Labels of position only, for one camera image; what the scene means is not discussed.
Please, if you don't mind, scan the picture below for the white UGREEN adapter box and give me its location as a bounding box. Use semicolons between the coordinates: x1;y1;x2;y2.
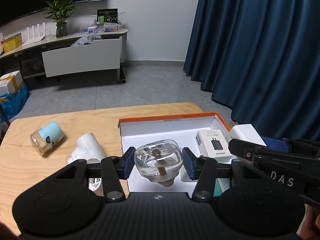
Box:
195;129;232;164

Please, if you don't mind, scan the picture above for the white wifi router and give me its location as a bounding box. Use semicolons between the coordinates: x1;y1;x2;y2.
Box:
22;22;46;46

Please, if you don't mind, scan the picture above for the white yellow cardboard box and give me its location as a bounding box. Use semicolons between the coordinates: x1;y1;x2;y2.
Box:
0;70;23;96

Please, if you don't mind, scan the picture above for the white plug adapter front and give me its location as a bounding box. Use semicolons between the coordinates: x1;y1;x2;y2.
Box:
88;178;101;192

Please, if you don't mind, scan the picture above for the potted plant on console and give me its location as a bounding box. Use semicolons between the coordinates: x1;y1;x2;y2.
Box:
44;0;75;38

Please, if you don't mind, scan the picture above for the light blue toothpick jar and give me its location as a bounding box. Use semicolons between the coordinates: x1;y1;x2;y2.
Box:
30;121;64;156

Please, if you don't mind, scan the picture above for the white plug adapter rear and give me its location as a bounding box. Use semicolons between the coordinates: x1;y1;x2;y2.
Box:
67;133;106;164

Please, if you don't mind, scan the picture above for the white TV console cabinet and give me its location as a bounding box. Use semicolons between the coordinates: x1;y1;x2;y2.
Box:
1;28;128;82

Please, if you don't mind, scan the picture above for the blue plastic bag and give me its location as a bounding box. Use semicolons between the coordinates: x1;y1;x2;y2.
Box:
1;83;30;119

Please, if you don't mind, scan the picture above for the yellow box on console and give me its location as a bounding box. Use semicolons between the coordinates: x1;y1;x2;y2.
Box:
3;33;22;53

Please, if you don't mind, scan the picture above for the white plug adapter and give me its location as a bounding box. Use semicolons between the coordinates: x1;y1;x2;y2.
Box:
67;133;106;164
88;178;101;192

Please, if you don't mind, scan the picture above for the clear liquid refill bottle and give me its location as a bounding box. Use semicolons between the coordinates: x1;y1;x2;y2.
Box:
134;139;183;187

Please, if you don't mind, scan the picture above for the dark blue curtain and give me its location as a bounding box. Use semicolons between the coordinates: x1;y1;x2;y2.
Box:
183;0;319;141

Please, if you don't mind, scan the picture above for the white cube USB charger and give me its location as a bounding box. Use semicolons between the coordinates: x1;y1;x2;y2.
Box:
226;124;266;146

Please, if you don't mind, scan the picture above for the orange white cardboard box lid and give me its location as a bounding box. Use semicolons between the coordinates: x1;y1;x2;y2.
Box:
119;112;230;196

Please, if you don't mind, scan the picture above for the black green display box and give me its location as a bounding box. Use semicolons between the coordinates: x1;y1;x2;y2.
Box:
97;8;118;25

